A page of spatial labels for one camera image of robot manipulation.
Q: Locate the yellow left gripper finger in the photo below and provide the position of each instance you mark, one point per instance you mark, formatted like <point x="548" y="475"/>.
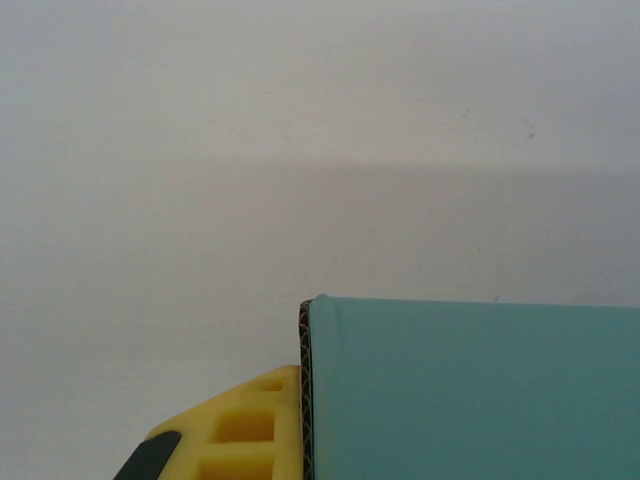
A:
<point x="240" y="450"/>

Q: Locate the teal cardboard box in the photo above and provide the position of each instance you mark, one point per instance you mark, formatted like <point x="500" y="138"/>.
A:
<point x="475" y="400"/>

